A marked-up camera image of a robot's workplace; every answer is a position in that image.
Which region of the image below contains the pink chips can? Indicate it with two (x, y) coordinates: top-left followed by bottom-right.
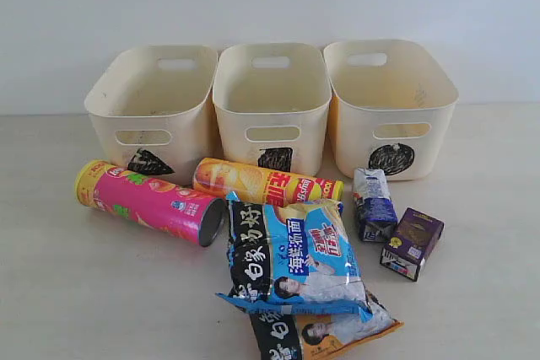
(74, 160), (227, 247)

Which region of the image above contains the blue white milk carton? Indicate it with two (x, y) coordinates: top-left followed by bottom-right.
(352, 168), (397, 243)

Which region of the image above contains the middle cream plastic bin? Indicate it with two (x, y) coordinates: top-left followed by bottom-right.
(213, 43), (332, 175)

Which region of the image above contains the orange noodle packet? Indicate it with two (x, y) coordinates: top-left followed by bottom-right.
(250, 293), (402, 360)

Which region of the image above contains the blue noodle packet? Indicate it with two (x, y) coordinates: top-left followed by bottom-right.
(220, 199), (372, 322)

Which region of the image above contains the right cream plastic bin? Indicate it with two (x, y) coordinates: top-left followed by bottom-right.
(323, 40), (459, 181)

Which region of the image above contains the left cream plastic bin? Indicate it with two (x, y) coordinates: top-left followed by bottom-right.
(84, 45), (219, 185)

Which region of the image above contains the yellow chips can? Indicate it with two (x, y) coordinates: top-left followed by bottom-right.
(192, 158), (344, 207)

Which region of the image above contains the cream plastic bin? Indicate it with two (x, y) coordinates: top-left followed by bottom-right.
(323, 40), (459, 181)
(84, 45), (219, 185)
(213, 43), (332, 175)

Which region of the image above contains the purple drink carton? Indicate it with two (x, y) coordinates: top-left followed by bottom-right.
(380, 207), (445, 282)

